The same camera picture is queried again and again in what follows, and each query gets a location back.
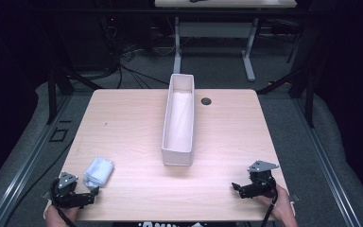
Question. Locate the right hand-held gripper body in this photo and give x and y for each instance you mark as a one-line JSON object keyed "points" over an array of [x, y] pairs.
{"points": [[260, 183]]}

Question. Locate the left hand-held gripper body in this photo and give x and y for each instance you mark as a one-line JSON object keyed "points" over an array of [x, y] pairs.
{"points": [[65, 198]]}

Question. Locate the white cloth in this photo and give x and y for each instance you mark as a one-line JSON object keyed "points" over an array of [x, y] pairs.
{"points": [[98, 171]]}

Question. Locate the person's left hand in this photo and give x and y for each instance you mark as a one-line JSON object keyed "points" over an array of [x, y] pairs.
{"points": [[56, 217]]}

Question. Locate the person's right hand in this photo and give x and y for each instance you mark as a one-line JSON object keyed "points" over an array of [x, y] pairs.
{"points": [[281, 208]]}

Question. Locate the long white box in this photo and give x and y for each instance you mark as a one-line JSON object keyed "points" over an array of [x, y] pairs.
{"points": [[179, 126]]}

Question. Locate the black metal stand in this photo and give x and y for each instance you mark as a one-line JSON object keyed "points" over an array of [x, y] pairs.
{"points": [[305, 85], [53, 94]]}

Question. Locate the black power strip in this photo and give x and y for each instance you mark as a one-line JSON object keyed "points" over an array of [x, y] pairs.
{"points": [[111, 34]]}

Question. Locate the white desk with metal legs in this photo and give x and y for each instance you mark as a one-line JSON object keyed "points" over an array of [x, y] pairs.
{"points": [[220, 30]]}

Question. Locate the grey aluminium rail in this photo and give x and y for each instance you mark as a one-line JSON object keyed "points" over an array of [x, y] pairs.
{"points": [[28, 167], [327, 170]]}

